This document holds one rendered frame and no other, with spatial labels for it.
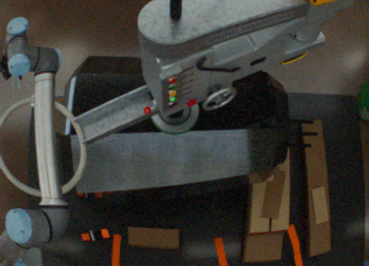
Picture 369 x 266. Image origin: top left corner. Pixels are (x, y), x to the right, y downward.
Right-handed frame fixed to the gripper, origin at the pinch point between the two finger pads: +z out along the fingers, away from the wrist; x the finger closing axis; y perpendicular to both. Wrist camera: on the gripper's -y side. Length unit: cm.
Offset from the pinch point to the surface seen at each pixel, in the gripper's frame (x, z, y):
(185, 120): 66, 31, -62
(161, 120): 58, 35, -57
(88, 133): 38, 29, -24
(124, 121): 48, 19, -34
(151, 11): 36, -41, -34
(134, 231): 81, 117, -41
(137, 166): 61, 58, -44
